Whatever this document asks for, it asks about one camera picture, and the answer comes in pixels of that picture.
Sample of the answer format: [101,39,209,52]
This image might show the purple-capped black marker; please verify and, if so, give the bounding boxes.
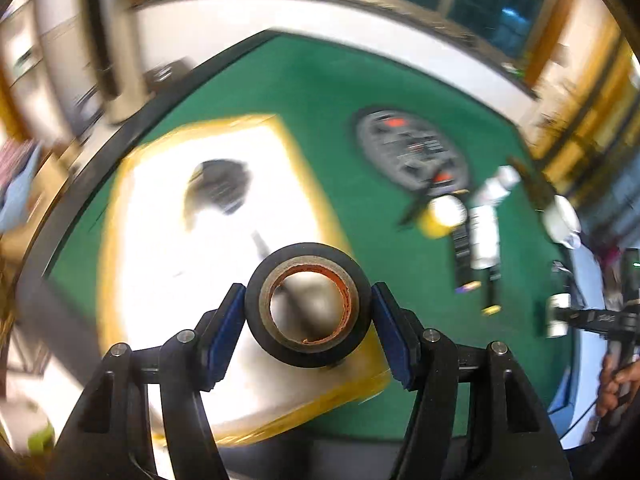
[452,225,483,293]

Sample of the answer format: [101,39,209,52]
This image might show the cream white round jar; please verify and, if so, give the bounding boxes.
[419,194,468,240]

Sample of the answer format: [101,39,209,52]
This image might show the black marker with yellow end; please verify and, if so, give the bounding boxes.
[482,260,503,317]

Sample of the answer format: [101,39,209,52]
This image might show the black tape roll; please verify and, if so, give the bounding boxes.
[244,242,373,368]

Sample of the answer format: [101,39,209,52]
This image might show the round table control panel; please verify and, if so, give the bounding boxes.
[350,106,473,196]

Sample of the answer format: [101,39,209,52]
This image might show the person's right hand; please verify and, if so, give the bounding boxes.
[597,352,640,418]

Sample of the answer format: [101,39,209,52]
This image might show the white and green object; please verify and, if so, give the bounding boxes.
[0,400,56,458]

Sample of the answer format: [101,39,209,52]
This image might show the tall black white air conditioner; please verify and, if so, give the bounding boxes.
[85,0,146,126]

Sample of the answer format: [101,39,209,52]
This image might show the plain white bottle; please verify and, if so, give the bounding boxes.
[472,165,521,208]

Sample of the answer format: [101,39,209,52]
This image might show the white round container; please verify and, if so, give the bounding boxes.
[542,195,583,251]

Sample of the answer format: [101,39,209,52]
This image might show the pile of folded clothes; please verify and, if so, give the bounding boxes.
[0,140,46,233]

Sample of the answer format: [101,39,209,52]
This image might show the large white printed bottle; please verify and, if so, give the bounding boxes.
[469,205,501,271]

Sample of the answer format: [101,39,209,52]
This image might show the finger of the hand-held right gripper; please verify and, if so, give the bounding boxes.
[554,309,640,333]

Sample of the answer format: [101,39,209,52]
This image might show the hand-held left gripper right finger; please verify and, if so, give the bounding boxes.
[371,281,573,480]

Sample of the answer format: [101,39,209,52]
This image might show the black plastic part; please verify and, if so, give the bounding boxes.
[182,159,251,216]

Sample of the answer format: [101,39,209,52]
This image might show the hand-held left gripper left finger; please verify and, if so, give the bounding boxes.
[62,282,247,480]

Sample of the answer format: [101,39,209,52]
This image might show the yellow taped white foam box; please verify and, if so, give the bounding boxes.
[97,114,393,448]

